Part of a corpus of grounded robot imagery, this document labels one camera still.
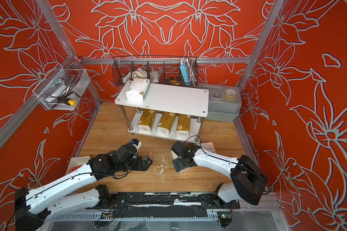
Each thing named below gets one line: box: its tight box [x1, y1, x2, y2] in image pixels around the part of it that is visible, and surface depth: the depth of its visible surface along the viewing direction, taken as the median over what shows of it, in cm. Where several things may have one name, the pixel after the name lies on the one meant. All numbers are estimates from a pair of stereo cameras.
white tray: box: [66, 155, 91, 175], surface depth 83 cm
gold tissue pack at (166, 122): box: [156, 111, 176, 136], surface depth 92 cm
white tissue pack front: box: [125, 77, 151, 102], surface depth 75 cm
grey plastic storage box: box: [195, 82, 242, 123], surface depth 100 cm
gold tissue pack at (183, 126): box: [175, 113, 191, 138], surface depth 91 cm
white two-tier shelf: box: [114, 82, 209, 144], surface depth 84 cm
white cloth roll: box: [132, 67, 148, 80], surface depth 91 cm
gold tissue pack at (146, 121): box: [137, 109, 156, 133], surface depth 94 cm
